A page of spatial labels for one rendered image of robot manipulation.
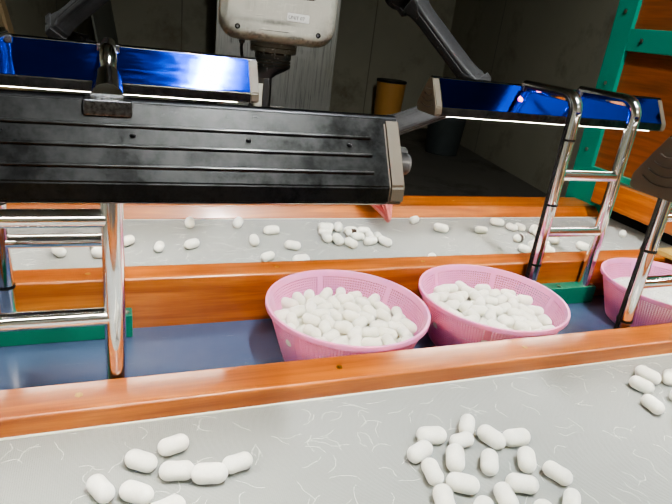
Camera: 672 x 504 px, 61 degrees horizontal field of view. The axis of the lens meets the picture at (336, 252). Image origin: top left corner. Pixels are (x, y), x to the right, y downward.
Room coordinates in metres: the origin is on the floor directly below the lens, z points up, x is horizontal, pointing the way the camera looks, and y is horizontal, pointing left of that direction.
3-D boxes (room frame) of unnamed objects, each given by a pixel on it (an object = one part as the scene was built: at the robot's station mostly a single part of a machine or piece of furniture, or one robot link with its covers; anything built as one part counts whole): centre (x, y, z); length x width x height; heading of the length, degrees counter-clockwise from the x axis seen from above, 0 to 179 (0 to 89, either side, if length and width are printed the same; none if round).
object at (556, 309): (0.93, -0.29, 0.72); 0.27 x 0.27 x 0.10
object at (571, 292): (1.22, -0.45, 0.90); 0.20 x 0.19 x 0.45; 113
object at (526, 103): (1.29, -0.43, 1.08); 0.62 x 0.08 x 0.07; 113
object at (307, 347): (0.82, -0.03, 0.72); 0.27 x 0.27 x 0.10
